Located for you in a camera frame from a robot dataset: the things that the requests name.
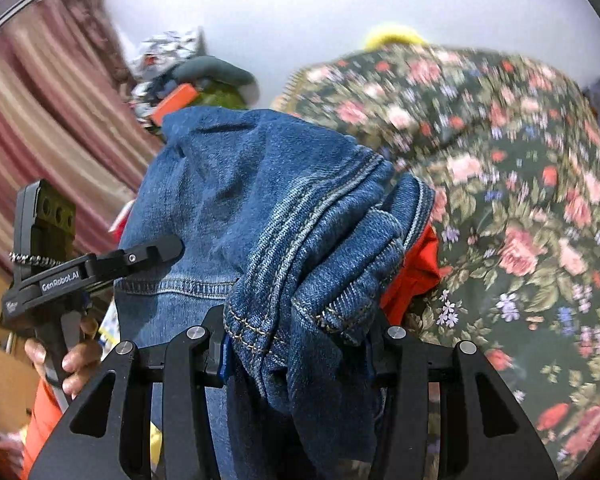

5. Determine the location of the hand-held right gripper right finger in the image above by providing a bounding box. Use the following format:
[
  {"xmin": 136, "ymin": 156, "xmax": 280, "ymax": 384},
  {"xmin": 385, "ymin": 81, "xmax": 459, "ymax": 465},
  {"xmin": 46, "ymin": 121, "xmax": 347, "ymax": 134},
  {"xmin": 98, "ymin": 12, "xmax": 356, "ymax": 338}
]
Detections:
[{"xmin": 367, "ymin": 310, "xmax": 558, "ymax": 480}]

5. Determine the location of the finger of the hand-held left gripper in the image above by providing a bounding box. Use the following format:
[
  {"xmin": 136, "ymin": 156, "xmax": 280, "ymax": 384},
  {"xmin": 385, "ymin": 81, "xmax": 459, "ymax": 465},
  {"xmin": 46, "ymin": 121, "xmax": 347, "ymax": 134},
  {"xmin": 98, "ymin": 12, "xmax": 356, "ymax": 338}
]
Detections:
[{"xmin": 95, "ymin": 235, "xmax": 185, "ymax": 291}]

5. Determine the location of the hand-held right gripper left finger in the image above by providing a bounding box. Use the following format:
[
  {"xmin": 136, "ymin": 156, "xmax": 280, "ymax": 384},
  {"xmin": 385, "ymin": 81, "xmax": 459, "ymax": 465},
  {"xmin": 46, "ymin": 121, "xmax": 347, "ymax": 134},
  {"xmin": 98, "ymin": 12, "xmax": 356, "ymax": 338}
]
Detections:
[{"xmin": 27, "ymin": 305, "xmax": 231, "ymax": 480}]

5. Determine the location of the blue denim jacket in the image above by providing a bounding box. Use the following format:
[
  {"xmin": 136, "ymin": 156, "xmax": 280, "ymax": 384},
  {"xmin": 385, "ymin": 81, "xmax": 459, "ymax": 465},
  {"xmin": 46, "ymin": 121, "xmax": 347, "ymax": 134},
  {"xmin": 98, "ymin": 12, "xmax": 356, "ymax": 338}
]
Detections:
[{"xmin": 114, "ymin": 106, "xmax": 436, "ymax": 480}]

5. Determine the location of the person's left forearm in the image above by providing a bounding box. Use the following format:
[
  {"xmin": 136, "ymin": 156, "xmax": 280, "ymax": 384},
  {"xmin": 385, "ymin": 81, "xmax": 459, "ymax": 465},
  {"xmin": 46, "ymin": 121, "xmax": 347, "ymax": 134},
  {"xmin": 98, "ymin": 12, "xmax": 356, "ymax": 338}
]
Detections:
[{"xmin": 22, "ymin": 377, "xmax": 68, "ymax": 480}]

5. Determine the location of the person's left hand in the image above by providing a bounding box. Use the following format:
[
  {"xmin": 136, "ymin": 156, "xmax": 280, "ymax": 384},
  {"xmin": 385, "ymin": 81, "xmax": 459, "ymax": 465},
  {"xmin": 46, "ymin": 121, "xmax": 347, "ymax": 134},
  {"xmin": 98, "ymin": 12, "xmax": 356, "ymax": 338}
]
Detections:
[{"xmin": 24, "ymin": 312, "xmax": 103, "ymax": 401}]

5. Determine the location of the red garment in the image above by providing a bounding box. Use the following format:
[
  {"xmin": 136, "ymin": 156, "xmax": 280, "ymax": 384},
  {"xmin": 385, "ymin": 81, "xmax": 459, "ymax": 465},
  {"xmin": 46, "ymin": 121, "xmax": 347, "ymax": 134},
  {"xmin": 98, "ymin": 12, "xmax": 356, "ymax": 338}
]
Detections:
[{"xmin": 380, "ymin": 225, "xmax": 441, "ymax": 331}]

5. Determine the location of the striped curtain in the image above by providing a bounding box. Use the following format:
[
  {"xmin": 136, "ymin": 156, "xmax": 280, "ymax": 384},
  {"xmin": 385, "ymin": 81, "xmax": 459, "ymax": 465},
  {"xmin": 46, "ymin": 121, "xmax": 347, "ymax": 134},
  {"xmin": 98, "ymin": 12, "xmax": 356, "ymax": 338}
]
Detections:
[{"xmin": 0, "ymin": 0, "xmax": 166, "ymax": 281}]

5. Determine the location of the brown cardboard box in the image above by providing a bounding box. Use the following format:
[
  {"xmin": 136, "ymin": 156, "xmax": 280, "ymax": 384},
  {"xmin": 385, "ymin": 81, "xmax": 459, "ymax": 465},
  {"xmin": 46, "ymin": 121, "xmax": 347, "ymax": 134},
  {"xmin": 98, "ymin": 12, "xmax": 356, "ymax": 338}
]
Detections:
[{"xmin": 0, "ymin": 265, "xmax": 41, "ymax": 431}]

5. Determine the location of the orange box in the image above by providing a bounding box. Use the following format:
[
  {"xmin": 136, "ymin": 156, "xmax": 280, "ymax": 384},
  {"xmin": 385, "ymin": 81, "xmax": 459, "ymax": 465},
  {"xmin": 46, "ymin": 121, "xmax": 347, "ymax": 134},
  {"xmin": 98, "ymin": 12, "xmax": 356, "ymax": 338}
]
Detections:
[{"xmin": 147, "ymin": 84, "xmax": 201, "ymax": 126}]

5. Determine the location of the green bag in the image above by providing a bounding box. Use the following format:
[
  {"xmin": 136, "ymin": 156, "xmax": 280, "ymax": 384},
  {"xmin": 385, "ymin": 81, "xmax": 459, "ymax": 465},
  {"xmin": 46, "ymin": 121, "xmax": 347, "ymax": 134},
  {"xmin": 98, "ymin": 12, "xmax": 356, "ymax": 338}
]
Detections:
[{"xmin": 200, "ymin": 87, "xmax": 246, "ymax": 111}]

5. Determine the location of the dark green cushion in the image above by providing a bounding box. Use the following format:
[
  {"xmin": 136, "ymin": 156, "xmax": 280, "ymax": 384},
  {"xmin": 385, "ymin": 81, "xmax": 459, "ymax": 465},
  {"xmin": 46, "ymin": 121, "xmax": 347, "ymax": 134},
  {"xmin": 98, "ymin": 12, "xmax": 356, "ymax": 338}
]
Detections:
[{"xmin": 172, "ymin": 55, "xmax": 258, "ymax": 96}]

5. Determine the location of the pile of clutter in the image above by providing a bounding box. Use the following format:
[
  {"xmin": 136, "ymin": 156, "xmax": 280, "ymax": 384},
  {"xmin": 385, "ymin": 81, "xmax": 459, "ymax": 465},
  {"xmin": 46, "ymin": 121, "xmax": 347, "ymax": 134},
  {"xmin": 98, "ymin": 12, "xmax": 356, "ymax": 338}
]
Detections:
[{"xmin": 127, "ymin": 27, "xmax": 206, "ymax": 121}]

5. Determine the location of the floral bedspread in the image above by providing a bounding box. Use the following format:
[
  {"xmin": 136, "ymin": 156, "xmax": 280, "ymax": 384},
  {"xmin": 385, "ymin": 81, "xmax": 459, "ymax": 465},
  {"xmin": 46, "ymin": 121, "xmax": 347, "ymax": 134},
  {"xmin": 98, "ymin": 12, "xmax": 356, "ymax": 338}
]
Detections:
[{"xmin": 270, "ymin": 42, "xmax": 600, "ymax": 480}]

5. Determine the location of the yellow fluffy cloth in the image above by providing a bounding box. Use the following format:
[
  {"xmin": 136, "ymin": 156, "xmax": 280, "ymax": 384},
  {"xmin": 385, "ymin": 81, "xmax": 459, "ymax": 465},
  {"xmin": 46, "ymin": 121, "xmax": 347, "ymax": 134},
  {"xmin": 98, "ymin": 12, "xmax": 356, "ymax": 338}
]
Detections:
[{"xmin": 364, "ymin": 22, "xmax": 428, "ymax": 51}]

